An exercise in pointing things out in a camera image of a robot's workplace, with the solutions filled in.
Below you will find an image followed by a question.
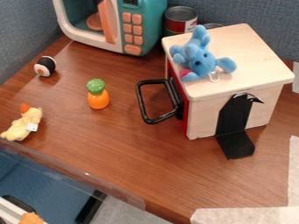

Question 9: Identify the yellow plush toy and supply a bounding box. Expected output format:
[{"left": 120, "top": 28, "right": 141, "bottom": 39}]
[{"left": 0, "top": 102, "right": 45, "bottom": 142}]

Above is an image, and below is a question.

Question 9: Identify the orange toy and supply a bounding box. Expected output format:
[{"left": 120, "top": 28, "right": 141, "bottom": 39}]
[{"left": 17, "top": 212, "right": 46, "bottom": 224}]

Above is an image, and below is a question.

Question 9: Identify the red can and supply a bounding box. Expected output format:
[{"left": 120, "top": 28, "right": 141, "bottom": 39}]
[{"left": 163, "top": 5, "right": 200, "bottom": 38}]

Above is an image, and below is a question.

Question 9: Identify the blue plush toy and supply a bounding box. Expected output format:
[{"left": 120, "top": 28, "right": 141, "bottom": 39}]
[{"left": 168, "top": 24, "right": 239, "bottom": 82}]

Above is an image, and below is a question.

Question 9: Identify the toy carrot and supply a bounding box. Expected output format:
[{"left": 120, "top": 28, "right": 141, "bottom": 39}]
[{"left": 85, "top": 78, "right": 111, "bottom": 111}]

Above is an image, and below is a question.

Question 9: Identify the toy sushi roll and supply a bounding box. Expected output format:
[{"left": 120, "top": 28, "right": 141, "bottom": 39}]
[{"left": 32, "top": 55, "right": 58, "bottom": 78}]

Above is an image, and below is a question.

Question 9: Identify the drawer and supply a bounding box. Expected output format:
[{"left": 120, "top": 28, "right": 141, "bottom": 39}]
[{"left": 134, "top": 59, "right": 191, "bottom": 137}]

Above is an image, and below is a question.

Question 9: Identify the toy microwave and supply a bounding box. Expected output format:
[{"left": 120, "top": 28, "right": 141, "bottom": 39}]
[{"left": 51, "top": 0, "right": 170, "bottom": 58}]

